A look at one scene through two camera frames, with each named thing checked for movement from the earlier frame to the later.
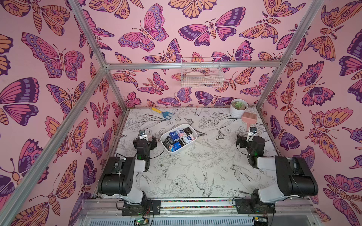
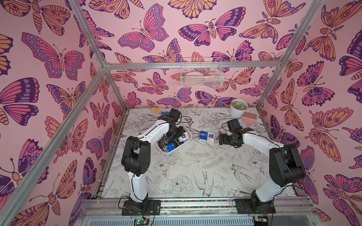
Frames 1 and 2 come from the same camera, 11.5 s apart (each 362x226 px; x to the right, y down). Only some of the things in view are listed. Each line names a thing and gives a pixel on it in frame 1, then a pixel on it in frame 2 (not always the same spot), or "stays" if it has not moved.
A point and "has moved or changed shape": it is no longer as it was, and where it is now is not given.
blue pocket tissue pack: (174, 135) has moved or changed shape
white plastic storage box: (178, 138) has moved or changed shape
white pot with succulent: (237, 108) stays
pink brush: (249, 118) stays
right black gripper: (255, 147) -> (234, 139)
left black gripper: (152, 144) -> (180, 134)
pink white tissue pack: (181, 132) has moved or changed shape
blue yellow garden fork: (164, 114) stays
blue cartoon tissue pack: (175, 145) -> (170, 147)
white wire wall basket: (203, 77) stays
